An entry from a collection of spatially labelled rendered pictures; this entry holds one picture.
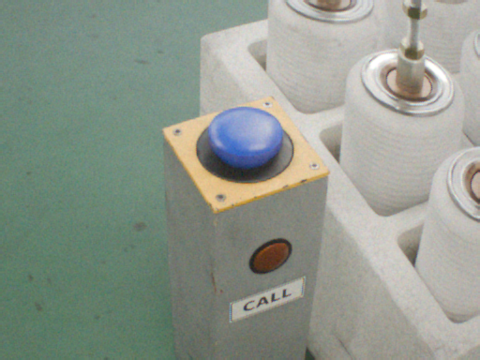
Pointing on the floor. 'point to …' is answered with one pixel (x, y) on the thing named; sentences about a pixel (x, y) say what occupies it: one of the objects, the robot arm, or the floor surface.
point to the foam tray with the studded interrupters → (346, 231)
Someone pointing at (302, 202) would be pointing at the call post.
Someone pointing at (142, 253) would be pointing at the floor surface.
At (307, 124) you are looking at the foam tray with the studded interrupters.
